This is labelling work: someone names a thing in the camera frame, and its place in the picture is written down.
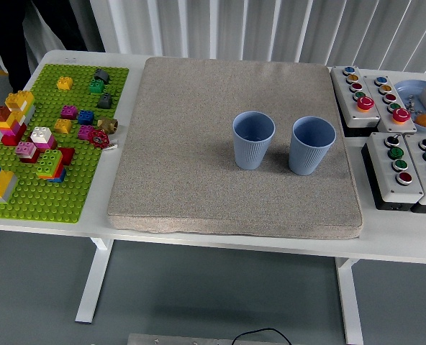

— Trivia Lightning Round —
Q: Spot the blue ribbed cup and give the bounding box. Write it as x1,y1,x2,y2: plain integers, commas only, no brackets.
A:
288,116,337,176
232,111,276,170

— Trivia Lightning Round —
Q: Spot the grey-brown fabric mat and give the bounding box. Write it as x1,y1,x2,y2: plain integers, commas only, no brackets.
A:
106,56,365,241

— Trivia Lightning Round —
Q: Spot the brass valve red handwheel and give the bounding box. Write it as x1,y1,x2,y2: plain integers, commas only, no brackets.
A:
87,116,119,149

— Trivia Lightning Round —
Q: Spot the dark grey curved brick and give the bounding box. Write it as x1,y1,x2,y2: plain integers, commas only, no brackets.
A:
93,68,112,84
96,92,114,110

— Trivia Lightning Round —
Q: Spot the magenta toy brick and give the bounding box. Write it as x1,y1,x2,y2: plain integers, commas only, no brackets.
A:
60,104,79,120
77,124,95,141

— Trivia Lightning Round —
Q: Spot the blue toy brick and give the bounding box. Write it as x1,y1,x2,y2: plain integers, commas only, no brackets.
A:
77,109,95,126

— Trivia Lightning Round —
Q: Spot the red toy brick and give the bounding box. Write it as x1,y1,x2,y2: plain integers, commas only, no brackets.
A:
57,147,76,167

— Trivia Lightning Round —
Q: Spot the white table leg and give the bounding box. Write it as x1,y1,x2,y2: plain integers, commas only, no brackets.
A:
335,257,364,345
75,236,115,323

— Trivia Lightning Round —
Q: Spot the white pleated curtain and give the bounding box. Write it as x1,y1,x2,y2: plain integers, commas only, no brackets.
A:
0,0,426,76

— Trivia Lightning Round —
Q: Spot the green orange blue brick stack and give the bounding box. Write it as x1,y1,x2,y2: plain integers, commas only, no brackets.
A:
35,149,68,184

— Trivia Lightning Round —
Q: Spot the grey emergency-stop button box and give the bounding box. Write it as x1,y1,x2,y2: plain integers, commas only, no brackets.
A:
363,75,418,134
330,66,381,129

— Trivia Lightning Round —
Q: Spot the green studded baseplate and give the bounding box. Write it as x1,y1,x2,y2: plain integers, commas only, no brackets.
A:
0,63,130,224

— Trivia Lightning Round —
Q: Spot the white pink brick stack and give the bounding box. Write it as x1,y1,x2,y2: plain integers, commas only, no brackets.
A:
30,126,58,151

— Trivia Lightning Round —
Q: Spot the pink dark red brick stack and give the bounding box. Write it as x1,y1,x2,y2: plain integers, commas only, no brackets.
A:
14,141,41,165

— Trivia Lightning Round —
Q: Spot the yellow brown red brick tower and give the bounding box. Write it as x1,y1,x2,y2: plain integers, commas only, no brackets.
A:
0,90,37,147

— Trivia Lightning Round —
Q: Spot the light blue plate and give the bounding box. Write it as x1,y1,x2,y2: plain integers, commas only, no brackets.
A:
394,79,426,132

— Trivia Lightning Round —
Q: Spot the blue yellow grey brick stack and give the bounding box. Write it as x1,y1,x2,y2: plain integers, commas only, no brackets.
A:
0,162,19,205

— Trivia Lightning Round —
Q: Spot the person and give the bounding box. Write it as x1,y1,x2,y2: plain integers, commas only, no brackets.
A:
0,0,91,93

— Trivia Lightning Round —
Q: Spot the black cable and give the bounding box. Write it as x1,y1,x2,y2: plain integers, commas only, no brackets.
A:
232,327,292,345

